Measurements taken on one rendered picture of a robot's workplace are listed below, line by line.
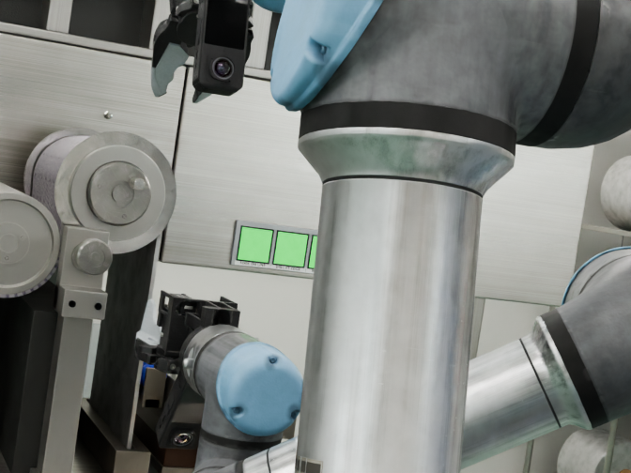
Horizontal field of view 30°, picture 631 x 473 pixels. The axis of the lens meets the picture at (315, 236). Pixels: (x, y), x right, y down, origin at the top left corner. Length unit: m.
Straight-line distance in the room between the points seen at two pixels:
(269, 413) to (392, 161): 0.49
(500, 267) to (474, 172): 1.44
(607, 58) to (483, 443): 0.38
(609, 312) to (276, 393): 0.30
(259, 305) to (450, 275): 3.78
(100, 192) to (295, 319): 3.05
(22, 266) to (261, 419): 0.49
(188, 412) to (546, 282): 0.99
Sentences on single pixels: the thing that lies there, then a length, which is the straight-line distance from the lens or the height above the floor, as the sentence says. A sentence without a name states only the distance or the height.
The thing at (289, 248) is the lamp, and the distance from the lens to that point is 1.85.
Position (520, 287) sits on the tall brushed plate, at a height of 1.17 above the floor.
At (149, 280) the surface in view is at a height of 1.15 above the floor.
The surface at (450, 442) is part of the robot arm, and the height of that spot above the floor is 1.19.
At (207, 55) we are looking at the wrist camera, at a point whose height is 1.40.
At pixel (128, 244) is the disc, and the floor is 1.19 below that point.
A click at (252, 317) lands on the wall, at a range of 4.36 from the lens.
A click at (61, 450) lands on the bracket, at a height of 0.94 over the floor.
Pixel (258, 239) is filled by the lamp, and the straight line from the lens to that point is 1.83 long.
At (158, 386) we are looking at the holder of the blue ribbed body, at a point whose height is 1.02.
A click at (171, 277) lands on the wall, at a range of 4.24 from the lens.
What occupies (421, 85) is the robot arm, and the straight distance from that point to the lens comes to 0.58.
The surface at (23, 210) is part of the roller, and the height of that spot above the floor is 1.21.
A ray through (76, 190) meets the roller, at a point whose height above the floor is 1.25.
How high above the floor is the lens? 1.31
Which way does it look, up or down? 3 degrees down
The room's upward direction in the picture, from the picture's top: 9 degrees clockwise
